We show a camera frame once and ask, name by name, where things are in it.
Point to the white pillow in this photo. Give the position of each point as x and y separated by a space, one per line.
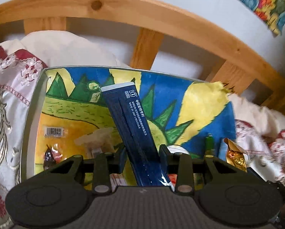
62 48

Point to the dinosaur drawing paper liner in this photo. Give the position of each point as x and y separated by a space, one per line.
180 104

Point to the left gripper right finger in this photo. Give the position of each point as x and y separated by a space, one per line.
188 171

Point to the floral satin bedspread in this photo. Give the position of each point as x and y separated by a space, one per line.
180 114

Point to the green sausage stick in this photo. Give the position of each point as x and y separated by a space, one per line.
209 145

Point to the nut bar clear wrapper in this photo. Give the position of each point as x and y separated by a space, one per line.
100 141

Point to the rice cracker snack bag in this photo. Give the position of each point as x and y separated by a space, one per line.
117 180

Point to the gold foil snack packet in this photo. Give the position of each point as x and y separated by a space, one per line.
235 155

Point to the orange-red snack bag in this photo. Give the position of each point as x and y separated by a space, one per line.
173 179

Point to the wooden bed rail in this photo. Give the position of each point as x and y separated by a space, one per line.
242 65

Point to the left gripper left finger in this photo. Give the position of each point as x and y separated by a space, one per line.
102 166

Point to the blue paper sachet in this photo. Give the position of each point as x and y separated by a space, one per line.
127 112

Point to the dark dried snack clear packet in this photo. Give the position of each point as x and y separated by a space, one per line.
53 153

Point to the metal tray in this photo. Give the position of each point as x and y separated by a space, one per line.
30 128

